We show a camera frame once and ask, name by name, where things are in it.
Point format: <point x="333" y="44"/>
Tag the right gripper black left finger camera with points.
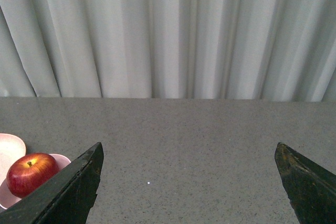
<point x="65" y="198"/>

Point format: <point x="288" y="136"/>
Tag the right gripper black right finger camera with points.
<point x="309" y="187"/>

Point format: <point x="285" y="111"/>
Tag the red apple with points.
<point x="29" y="172"/>

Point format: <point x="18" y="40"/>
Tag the pink bowl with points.
<point x="7" y="199"/>

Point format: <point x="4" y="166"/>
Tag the pink plate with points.
<point x="12" y="148"/>

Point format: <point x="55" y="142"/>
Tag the pale grey curtain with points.
<point x="274" y="50"/>

